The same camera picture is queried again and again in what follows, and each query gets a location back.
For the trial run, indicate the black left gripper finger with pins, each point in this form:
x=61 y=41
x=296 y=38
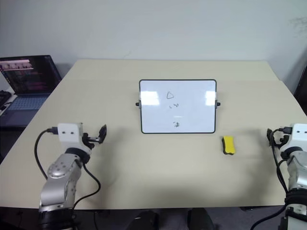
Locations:
x=103 y=134

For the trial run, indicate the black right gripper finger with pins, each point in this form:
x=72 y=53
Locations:
x=269 y=136

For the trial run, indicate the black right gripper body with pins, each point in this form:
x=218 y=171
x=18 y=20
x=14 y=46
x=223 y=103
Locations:
x=278 y=141

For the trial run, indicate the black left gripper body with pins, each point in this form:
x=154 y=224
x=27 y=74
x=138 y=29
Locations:
x=90 y=140

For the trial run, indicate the yellow and black eraser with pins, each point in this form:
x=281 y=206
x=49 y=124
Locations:
x=229 y=145

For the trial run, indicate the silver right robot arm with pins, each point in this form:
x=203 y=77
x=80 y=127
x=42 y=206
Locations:
x=298 y=167

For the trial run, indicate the small black-framed whiteboard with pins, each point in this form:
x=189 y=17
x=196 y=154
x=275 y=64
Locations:
x=177 y=106

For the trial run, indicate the open blue laptop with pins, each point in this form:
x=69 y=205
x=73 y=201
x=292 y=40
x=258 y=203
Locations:
x=26 y=79

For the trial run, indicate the black device beside laptop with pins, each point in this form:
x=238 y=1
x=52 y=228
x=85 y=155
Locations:
x=4 y=98

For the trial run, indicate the dark rounded shape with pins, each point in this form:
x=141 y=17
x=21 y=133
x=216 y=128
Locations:
x=144 y=220
x=200 y=219

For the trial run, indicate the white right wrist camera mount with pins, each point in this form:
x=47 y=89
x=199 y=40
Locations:
x=297 y=136

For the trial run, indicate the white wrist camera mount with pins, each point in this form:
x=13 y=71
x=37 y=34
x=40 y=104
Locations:
x=297 y=136
x=69 y=135

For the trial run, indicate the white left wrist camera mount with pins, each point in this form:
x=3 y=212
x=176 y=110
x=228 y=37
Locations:
x=69 y=135

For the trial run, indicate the black table bracket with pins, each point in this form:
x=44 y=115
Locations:
x=248 y=208

